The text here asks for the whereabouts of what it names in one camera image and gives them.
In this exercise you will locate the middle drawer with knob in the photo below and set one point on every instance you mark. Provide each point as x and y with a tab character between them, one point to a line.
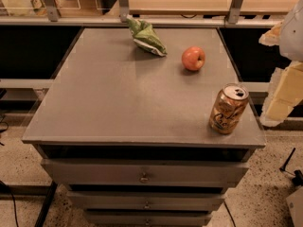
145	201

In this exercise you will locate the orange soda can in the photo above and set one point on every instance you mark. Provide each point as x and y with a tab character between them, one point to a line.
228	108

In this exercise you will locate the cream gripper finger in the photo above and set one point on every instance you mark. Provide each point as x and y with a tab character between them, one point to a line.
272	36
284	93

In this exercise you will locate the top drawer with knob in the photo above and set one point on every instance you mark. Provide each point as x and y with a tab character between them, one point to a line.
154	173

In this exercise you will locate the green jalapeno chip bag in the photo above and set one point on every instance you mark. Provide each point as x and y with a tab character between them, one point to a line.
145	37

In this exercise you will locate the grey drawer cabinet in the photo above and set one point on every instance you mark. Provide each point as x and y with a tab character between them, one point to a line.
113	101

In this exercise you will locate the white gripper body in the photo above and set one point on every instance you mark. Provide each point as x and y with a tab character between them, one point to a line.
293	35

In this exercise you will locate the drawer with knob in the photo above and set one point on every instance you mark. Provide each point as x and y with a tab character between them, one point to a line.
154	173
145	201
148	219

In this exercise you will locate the red apple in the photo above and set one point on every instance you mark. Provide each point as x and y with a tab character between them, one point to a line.
193	58

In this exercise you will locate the bottom drawer with knob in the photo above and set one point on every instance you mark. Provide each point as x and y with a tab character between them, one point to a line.
148	219

